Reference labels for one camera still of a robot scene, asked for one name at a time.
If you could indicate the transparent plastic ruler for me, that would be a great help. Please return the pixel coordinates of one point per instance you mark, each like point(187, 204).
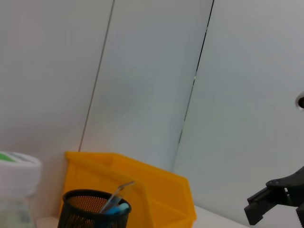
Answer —
point(121, 190)

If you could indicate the blue scissors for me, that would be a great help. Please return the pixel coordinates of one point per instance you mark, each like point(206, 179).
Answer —
point(116, 209)

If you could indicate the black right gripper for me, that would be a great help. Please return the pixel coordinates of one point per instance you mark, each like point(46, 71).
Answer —
point(289, 180)

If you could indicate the clear water bottle green label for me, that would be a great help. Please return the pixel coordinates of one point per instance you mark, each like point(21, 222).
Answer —
point(16, 171)

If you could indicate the black mesh pen holder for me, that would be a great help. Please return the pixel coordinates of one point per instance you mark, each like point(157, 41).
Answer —
point(78, 213)

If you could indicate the yellow plastic bin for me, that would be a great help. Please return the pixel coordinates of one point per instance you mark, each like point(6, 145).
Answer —
point(154, 185)

